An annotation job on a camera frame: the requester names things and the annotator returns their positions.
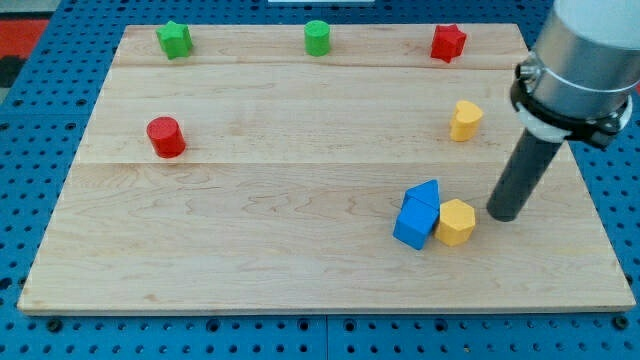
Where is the red cylinder block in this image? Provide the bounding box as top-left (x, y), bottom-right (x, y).
top-left (146, 116), bottom-right (186, 158)

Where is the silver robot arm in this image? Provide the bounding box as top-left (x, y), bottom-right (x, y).
top-left (486, 0), bottom-right (639, 222)

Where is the blue cube block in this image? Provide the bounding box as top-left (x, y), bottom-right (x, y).
top-left (393, 198), bottom-right (439, 250)

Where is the green cylinder block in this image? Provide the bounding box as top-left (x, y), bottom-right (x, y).
top-left (304, 20), bottom-right (331, 57)

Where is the green star block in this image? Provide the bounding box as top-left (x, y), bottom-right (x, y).
top-left (155, 20), bottom-right (193, 60)

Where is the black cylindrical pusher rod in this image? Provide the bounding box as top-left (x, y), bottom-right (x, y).
top-left (486, 129), bottom-right (561, 222)

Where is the yellow hexagon block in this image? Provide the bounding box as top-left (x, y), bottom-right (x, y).
top-left (434, 199), bottom-right (476, 246)

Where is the wooden board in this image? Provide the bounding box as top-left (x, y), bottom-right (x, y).
top-left (18, 24), bottom-right (635, 316)

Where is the blue triangular prism block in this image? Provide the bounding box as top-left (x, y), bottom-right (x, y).
top-left (402, 179), bottom-right (440, 209)

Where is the yellow heart block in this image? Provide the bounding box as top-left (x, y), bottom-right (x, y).
top-left (449, 100), bottom-right (484, 142)

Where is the red star block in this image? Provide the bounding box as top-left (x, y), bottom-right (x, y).
top-left (430, 24), bottom-right (467, 63)

